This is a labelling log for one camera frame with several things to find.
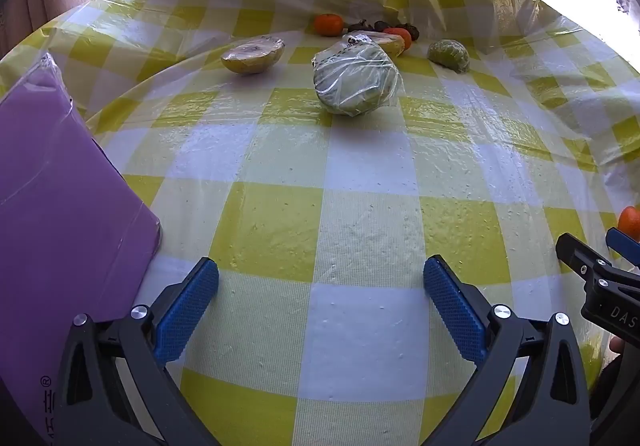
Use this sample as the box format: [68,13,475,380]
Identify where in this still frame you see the purple plastic-wrapped board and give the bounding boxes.
[0,53,163,446]

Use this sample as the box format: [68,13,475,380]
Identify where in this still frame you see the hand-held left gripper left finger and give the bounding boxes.
[52,256,221,446]

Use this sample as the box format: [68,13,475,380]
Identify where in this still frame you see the plastic-wrapped small green fruit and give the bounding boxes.
[427,39,471,73]

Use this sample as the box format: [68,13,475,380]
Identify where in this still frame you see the yellow checked tablecloth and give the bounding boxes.
[0,0,640,446]

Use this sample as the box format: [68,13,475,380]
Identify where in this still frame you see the tangerine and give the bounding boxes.
[617,206,640,243]
[382,27,412,52]
[313,13,345,37]

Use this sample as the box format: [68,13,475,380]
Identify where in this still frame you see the plastic-wrapped green melon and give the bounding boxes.
[312,43,403,117]

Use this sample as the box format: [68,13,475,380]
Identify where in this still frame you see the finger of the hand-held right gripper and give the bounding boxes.
[606,227,640,261]
[555,232,626,292]

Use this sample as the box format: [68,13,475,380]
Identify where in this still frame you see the plastic-wrapped yellow mango half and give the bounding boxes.
[221,36,286,75]
[342,32,406,58]

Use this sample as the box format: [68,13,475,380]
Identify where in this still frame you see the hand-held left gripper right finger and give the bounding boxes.
[422,254,593,446]

